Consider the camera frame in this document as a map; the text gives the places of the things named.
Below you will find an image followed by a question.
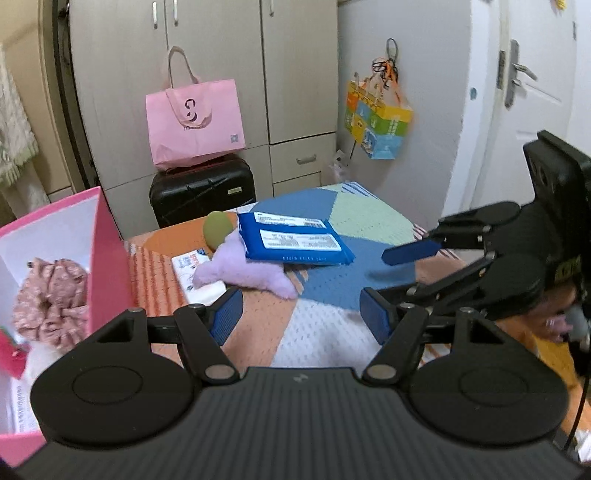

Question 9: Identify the metal door handle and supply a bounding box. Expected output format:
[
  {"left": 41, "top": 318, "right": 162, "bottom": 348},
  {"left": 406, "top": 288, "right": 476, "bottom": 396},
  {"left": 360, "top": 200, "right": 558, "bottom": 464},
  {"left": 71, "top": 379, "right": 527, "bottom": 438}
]
[{"left": 503, "top": 39, "right": 539, "bottom": 109}]

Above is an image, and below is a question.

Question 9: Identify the pink fluffy toy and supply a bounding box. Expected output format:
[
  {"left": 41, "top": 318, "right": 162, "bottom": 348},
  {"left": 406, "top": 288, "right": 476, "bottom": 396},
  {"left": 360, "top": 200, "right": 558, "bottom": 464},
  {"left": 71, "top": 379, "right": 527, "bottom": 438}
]
[{"left": 0, "top": 325, "right": 31, "bottom": 379}]

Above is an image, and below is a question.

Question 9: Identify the colourful paper gift bag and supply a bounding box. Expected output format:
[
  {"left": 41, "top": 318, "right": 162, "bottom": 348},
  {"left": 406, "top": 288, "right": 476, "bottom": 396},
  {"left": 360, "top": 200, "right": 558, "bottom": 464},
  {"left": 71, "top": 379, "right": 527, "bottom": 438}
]
[{"left": 344, "top": 39, "right": 413, "bottom": 161}]

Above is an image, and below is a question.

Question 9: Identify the green sponge egg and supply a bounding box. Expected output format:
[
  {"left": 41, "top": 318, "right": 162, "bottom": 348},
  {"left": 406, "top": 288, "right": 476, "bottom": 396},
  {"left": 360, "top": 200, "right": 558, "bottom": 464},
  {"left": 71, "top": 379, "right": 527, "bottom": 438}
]
[{"left": 204, "top": 211, "right": 238, "bottom": 252}]

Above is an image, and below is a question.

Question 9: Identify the white printed paper sheet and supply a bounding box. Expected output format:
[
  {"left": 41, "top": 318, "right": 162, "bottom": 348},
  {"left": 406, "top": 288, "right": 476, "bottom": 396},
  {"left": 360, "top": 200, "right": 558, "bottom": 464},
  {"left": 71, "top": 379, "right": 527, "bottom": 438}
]
[{"left": 7, "top": 378, "right": 42, "bottom": 435}]

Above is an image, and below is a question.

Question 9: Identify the grey wooden wardrobe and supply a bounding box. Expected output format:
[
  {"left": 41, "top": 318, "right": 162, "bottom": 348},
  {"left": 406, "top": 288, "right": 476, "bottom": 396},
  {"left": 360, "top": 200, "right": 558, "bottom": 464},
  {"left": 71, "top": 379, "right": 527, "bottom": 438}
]
[{"left": 69, "top": 0, "right": 340, "bottom": 232}]

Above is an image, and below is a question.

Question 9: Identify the cream knitted cardigan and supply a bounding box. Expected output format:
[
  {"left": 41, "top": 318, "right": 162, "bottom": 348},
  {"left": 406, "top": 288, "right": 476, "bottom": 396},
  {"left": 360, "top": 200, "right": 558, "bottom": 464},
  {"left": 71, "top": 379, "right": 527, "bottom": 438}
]
[{"left": 0, "top": 44, "right": 40, "bottom": 188}]

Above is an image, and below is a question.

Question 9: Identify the purple plush toy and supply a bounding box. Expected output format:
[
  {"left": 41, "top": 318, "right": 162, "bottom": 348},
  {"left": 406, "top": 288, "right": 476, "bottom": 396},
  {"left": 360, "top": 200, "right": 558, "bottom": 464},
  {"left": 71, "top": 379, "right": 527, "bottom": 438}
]
[{"left": 191, "top": 231, "right": 301, "bottom": 300}]

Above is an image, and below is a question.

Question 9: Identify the white door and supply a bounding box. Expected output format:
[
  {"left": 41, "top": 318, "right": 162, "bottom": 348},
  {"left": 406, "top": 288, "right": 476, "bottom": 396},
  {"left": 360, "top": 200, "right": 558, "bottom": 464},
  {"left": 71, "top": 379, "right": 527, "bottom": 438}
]
[{"left": 455, "top": 0, "right": 591, "bottom": 217}]

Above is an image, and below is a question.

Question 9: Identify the pink cardboard box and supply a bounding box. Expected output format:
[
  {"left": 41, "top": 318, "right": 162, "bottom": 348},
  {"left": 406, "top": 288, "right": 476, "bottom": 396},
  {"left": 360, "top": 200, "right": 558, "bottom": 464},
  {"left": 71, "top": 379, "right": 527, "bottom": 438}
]
[{"left": 0, "top": 186, "right": 137, "bottom": 467}]

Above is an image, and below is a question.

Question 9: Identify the floral fabric scrunchie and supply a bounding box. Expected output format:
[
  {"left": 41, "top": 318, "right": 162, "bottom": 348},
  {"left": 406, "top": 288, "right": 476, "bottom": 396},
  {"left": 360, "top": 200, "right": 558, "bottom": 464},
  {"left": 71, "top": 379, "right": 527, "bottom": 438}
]
[{"left": 13, "top": 257, "right": 89, "bottom": 343}]

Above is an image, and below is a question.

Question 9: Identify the white tissue pack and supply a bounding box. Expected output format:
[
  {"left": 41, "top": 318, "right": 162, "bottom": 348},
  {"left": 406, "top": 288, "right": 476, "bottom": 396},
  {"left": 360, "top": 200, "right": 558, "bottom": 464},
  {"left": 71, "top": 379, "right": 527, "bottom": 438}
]
[{"left": 171, "top": 249, "right": 227, "bottom": 306}]

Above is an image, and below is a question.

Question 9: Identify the black suitcase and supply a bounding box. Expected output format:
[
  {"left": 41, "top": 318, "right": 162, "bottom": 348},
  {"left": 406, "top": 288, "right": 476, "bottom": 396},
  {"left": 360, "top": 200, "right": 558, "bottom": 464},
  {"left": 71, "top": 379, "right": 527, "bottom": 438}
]
[{"left": 148, "top": 154, "right": 257, "bottom": 229}]

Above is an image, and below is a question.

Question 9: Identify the person's right hand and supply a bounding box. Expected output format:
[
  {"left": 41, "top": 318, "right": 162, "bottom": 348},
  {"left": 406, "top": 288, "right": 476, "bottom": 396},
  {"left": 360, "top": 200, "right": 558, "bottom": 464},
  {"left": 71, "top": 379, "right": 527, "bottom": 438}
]
[{"left": 533, "top": 286, "right": 578, "bottom": 342}]

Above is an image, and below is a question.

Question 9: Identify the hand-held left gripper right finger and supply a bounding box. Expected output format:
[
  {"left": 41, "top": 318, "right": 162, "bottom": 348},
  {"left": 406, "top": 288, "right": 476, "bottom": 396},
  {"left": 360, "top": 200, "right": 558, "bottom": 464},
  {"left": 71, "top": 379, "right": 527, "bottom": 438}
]
[{"left": 359, "top": 286, "right": 509, "bottom": 386}]

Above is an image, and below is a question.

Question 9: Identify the black cable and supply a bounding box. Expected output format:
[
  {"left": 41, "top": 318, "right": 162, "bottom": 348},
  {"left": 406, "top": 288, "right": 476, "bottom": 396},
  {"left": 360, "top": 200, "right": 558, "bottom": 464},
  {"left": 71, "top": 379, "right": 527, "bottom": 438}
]
[{"left": 564, "top": 383, "right": 591, "bottom": 462}]

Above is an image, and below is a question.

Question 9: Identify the patchwork knitted blanket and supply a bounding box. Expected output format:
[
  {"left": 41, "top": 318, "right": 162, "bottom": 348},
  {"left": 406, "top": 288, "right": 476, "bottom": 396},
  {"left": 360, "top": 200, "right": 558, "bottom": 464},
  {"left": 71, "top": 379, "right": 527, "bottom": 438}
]
[{"left": 124, "top": 181, "right": 541, "bottom": 370}]

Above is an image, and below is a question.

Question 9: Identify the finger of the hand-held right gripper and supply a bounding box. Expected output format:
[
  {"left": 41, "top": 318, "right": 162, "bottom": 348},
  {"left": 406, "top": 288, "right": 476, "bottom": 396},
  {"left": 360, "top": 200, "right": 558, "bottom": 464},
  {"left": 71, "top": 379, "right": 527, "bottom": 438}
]
[
  {"left": 392, "top": 254, "right": 499, "bottom": 319},
  {"left": 382, "top": 202, "right": 522, "bottom": 267}
]

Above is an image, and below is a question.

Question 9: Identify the pink tote bag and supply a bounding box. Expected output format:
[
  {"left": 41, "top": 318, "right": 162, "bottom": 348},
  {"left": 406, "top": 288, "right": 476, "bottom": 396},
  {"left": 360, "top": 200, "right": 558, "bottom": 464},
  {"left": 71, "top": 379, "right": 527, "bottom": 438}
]
[{"left": 146, "top": 46, "right": 245, "bottom": 169}]

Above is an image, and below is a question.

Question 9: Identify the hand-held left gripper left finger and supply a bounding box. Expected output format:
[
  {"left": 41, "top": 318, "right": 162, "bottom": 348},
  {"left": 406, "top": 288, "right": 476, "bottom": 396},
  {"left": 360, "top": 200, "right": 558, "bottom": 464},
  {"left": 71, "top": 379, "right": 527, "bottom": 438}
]
[{"left": 85, "top": 286, "right": 245, "bottom": 386}]

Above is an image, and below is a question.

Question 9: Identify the blue wet wipes pack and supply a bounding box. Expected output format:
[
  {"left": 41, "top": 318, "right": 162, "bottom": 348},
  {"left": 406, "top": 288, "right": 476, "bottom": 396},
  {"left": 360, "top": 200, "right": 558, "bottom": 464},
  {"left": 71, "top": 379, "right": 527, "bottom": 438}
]
[{"left": 238, "top": 211, "right": 356, "bottom": 267}]

